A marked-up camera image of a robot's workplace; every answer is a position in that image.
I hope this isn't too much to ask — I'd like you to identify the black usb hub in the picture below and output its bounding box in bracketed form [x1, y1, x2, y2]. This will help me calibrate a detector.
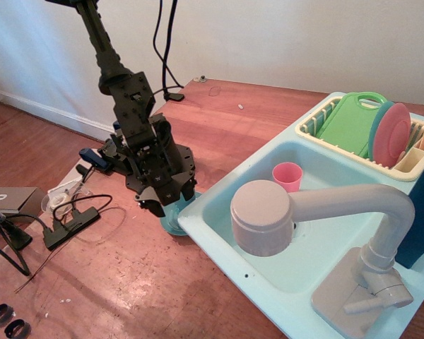
[43, 207, 100, 251]

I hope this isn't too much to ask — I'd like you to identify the teal plate in rack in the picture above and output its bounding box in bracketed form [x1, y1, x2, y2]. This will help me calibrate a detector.
[367, 101, 394, 161]

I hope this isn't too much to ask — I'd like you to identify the clear tape roll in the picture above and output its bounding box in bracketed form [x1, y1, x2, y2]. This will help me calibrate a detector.
[41, 192, 71, 215]

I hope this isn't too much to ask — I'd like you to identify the pink plastic cup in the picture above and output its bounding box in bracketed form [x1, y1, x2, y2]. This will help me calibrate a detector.
[272, 162, 303, 193]

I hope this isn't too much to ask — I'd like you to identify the teal plastic cup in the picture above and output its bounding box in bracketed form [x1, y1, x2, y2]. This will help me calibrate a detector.
[163, 200, 189, 224]

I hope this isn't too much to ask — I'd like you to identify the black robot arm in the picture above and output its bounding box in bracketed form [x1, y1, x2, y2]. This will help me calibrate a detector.
[62, 1, 196, 218]

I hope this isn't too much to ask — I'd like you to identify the black power plug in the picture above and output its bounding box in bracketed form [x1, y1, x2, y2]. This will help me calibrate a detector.
[0, 221, 33, 251]

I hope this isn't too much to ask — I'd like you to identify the black velcro strap right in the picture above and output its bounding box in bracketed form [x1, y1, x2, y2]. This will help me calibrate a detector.
[4, 319, 31, 338]

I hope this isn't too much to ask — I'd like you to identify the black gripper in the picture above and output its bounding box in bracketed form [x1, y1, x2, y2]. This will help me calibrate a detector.
[134, 158, 196, 218]

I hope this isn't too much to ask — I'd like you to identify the black cable foot mount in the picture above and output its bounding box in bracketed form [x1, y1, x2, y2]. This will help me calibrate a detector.
[163, 92, 184, 102]

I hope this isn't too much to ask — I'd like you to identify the blue clamp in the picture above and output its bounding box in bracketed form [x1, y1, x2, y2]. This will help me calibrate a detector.
[79, 148, 109, 172]

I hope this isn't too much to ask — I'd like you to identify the grey toy faucet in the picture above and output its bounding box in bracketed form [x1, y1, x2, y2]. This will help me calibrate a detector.
[230, 180, 415, 338]

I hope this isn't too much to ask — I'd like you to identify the pink plate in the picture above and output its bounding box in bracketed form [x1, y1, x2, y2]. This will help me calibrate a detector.
[373, 103, 411, 168]

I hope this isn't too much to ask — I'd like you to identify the cream dish rack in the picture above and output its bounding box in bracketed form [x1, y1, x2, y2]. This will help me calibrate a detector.
[295, 92, 424, 182]

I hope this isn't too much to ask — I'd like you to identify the teal saucer plate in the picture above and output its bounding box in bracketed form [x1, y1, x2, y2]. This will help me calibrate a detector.
[160, 191, 201, 237]

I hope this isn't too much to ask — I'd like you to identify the grey cardboard box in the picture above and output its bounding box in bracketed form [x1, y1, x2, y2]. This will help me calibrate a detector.
[0, 187, 45, 223]

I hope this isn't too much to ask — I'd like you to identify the light blue toy sink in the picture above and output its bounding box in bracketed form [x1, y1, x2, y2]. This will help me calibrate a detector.
[177, 91, 424, 339]

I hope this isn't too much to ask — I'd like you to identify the green cutting board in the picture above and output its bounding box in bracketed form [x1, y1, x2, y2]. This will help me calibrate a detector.
[316, 92, 387, 158]

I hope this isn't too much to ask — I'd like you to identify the black hanging cable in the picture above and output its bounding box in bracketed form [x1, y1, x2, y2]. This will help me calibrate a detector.
[152, 0, 185, 102]

